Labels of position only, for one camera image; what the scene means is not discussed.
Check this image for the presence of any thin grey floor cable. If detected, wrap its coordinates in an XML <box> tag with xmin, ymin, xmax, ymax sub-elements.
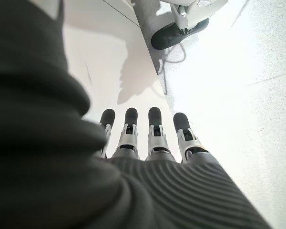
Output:
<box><xmin>157</xmin><ymin>42</ymin><xmax>187</xmax><ymax>95</ymax></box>

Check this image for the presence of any black robot foot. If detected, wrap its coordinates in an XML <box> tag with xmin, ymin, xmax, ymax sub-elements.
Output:
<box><xmin>150</xmin><ymin>16</ymin><xmax>210</xmax><ymax>50</ymax></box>

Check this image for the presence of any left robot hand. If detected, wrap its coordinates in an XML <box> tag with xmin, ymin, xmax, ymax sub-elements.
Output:
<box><xmin>0</xmin><ymin>0</ymin><xmax>272</xmax><ymax>229</ymax></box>

